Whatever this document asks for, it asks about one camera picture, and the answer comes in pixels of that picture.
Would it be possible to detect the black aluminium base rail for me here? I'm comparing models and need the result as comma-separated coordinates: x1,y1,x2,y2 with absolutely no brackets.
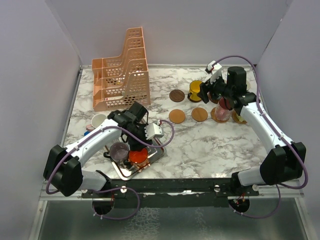
41,174,305,210

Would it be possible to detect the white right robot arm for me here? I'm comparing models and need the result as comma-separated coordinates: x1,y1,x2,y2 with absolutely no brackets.
197,62,306,196

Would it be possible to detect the peach plastic file organizer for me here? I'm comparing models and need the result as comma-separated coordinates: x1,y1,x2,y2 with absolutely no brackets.
91,27,151,112

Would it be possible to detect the light brown wooden coaster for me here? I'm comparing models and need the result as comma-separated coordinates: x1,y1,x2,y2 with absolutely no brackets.
191,107,208,122

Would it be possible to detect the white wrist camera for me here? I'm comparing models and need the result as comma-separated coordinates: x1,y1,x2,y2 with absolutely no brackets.
144,121,165,140
205,60,223,84

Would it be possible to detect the woven rattan coaster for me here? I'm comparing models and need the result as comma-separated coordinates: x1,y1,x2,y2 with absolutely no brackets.
210,107,230,124
231,110,247,125

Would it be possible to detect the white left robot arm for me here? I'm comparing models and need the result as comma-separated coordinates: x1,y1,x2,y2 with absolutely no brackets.
43,102,152,198

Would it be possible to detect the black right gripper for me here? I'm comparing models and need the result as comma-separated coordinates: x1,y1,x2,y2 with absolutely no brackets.
197,71,234,103

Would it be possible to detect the purple glass cup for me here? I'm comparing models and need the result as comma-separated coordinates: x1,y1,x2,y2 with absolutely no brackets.
109,142,130,163

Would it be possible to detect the light beech wooden coaster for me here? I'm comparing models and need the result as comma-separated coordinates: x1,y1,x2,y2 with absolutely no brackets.
168,109,186,124

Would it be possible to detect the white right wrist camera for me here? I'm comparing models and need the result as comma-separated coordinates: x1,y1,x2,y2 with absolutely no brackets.
205,60,223,84

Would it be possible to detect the dark brown wooden coaster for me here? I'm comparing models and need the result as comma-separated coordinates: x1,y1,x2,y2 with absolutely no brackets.
188,98,202,103

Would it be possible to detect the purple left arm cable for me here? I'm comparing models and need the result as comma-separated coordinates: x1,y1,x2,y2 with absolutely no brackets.
45,119,175,221

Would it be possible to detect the yellow black mug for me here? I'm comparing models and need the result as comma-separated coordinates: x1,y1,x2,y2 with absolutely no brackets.
187,80,202,101

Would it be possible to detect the dark walnut coaster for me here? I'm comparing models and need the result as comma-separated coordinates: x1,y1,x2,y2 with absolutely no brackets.
169,89,185,103

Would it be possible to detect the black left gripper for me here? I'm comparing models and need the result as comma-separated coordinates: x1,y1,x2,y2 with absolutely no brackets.
126,124,153,152

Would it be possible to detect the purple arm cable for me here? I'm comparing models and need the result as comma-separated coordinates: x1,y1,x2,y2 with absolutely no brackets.
45,119,175,221
206,54,309,220

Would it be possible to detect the brown ringed wooden saucer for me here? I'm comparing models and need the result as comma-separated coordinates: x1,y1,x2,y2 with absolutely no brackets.
208,94,220,104

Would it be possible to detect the white pink mug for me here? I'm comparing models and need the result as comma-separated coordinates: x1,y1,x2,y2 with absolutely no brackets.
85,113,107,132

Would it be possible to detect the silver metal tray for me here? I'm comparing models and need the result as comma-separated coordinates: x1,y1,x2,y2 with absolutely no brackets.
103,136,166,181

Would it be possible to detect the white cream cup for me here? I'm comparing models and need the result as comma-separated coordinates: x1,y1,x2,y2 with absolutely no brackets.
237,115,244,122

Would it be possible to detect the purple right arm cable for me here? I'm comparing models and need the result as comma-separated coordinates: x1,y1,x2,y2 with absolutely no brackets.
206,54,309,220

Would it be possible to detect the pink maroon mug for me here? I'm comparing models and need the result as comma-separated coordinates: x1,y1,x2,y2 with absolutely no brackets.
215,97,233,121

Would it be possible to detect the orange metallic cup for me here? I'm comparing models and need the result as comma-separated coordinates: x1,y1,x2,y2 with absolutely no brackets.
128,148,149,169

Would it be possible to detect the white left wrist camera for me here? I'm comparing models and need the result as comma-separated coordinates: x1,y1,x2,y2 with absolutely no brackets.
144,121,165,140

